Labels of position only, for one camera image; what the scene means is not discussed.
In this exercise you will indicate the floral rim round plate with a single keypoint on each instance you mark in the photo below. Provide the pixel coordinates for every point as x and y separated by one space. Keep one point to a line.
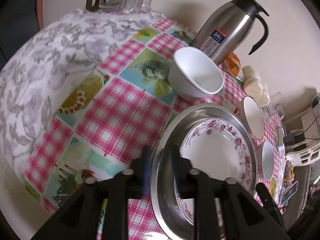
217 155

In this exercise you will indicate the plain white bowl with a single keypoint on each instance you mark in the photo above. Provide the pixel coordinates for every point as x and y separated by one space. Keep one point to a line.
197 75

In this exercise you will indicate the stainless steel round plate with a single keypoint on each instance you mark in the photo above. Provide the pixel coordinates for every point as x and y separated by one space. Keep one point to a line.
162 200

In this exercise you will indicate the reddish wooden frame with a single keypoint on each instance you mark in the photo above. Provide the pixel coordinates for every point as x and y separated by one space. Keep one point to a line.
39 5

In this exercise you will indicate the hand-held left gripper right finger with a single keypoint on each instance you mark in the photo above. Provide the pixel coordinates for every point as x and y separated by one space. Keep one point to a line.
176 170

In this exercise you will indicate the bag of steamed buns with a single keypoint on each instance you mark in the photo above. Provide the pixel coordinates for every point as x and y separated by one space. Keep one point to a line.
255 85

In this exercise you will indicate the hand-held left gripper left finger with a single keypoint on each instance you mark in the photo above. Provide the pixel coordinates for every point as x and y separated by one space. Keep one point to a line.
146 170

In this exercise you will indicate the small strawberry print bowl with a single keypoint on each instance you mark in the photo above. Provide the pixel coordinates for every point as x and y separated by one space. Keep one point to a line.
267 160

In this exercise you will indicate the colourful snack packet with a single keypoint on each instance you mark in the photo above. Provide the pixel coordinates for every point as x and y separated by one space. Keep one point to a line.
290 171

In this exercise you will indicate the orange snack packet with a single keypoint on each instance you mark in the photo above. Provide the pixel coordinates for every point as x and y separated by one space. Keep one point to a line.
232 65

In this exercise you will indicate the clear glass mug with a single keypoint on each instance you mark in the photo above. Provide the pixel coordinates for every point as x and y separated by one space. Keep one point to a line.
277 107

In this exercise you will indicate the black power adapter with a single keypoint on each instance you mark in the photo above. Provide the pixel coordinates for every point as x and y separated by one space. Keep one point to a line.
293 140

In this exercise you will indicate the stainless steel thermos jug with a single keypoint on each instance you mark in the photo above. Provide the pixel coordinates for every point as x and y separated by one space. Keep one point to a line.
225 27

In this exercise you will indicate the white charger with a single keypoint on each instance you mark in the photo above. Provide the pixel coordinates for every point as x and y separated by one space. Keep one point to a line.
281 138

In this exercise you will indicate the large strawberry print bowl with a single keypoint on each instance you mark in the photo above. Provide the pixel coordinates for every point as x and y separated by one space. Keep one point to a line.
252 117

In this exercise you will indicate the grey floral cloth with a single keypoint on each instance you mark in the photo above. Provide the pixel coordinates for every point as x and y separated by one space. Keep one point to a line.
32 80

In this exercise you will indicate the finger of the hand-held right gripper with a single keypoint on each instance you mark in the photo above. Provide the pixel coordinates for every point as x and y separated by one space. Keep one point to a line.
268 202

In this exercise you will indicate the white lattice chair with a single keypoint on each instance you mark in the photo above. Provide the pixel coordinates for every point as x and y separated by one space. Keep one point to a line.
307 155

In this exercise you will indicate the dark cabinet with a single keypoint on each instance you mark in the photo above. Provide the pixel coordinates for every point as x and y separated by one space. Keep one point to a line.
20 25

